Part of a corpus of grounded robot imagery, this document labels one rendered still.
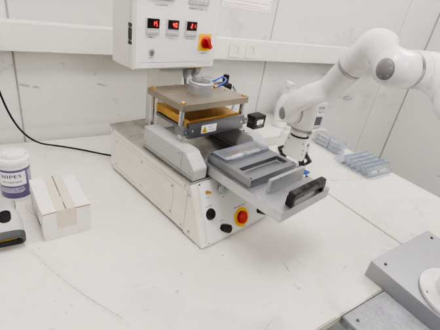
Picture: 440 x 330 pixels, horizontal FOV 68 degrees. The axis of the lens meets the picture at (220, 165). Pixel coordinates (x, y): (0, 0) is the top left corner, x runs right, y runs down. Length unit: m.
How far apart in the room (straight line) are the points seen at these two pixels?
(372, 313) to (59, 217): 0.83
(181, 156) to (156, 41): 0.37
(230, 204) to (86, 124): 0.82
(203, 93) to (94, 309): 0.64
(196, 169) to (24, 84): 0.83
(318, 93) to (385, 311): 0.69
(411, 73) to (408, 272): 0.53
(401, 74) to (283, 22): 1.10
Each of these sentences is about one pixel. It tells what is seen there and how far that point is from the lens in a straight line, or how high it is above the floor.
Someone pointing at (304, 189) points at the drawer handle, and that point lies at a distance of 0.81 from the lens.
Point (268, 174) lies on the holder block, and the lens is 0.87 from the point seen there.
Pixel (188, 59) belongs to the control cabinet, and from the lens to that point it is 1.16.
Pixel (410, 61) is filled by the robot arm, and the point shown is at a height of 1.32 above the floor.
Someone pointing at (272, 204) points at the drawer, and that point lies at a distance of 0.79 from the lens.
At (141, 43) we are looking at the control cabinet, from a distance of 1.05.
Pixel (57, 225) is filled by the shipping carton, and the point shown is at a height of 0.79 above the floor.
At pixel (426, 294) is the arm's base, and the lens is 1.02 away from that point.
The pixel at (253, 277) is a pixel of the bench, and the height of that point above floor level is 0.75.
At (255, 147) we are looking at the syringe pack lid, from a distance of 0.98.
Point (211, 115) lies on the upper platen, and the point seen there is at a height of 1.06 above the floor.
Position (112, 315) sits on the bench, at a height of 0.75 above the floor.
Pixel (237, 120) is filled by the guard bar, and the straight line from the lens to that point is 1.07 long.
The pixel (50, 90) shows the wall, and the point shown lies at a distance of 1.49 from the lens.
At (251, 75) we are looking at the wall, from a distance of 1.88.
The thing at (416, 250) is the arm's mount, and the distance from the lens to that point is 1.16.
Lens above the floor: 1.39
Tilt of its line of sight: 27 degrees down
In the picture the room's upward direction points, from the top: 10 degrees clockwise
